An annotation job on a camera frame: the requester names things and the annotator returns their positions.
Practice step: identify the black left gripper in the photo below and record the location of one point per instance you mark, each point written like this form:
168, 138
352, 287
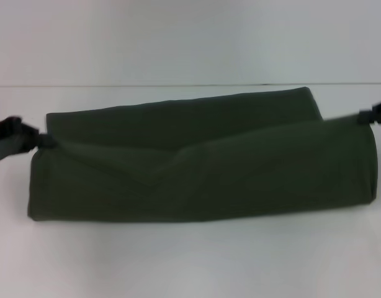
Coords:
10, 136

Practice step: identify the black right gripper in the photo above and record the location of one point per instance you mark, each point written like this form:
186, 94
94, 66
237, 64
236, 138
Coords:
379, 115

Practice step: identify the dark green shirt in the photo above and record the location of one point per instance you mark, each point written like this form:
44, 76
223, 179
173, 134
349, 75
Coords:
203, 161

